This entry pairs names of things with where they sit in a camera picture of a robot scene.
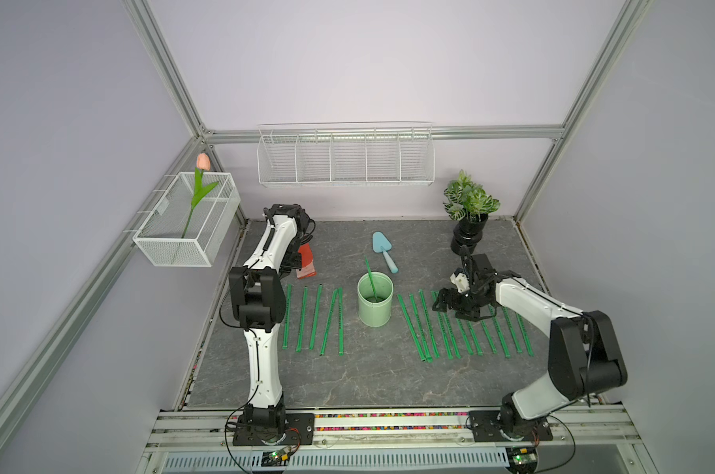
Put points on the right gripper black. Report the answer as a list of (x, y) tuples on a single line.
[(451, 305)]

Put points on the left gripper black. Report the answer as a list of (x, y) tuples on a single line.
[(295, 265)]

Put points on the thirteenth green straw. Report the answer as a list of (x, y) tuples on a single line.
[(332, 305)]

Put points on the eleventh green straw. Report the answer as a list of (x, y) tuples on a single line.
[(525, 335)]

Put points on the nineteenth green straw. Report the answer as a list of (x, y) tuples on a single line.
[(371, 281)]

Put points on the sixteenth green straw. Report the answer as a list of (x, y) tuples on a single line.
[(286, 323)]

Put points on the twelfth green straw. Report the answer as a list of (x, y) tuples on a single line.
[(341, 321)]

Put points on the light green metal cup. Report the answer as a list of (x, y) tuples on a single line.
[(375, 314)]

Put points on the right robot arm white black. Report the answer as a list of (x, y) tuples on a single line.
[(584, 357)]

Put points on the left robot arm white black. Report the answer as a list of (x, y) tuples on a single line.
[(258, 304)]

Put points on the red work glove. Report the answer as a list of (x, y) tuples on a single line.
[(307, 268)]

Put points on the white mesh side basket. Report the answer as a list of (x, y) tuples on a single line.
[(159, 236)]

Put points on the light blue garden trowel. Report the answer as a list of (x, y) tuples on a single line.
[(381, 245)]

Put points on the green plant in black pot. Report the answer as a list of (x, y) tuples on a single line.
[(470, 206)]

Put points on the pink artificial tulip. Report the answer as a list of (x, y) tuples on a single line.
[(204, 191)]

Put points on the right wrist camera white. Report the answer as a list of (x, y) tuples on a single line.
[(461, 283)]

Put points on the white wire wall shelf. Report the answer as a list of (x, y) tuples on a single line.
[(346, 154)]

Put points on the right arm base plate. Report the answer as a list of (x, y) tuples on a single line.
[(494, 426)]

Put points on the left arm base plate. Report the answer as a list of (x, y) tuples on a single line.
[(297, 429)]

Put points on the white vented cable duct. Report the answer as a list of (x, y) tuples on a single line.
[(311, 461)]

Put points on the aluminium front rail frame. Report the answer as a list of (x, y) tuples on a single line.
[(597, 439)]

